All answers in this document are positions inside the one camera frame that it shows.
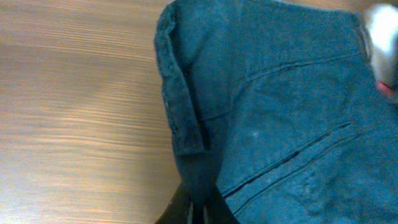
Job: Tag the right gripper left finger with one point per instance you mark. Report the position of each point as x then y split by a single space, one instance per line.
179 210

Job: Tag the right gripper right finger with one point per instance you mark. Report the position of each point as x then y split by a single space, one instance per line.
216 210

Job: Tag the navy blue shorts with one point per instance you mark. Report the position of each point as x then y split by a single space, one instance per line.
275 104

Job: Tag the red cloth in pile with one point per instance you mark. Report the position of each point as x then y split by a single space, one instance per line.
387 91

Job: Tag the white cloth in pile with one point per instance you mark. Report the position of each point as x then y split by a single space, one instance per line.
381 24

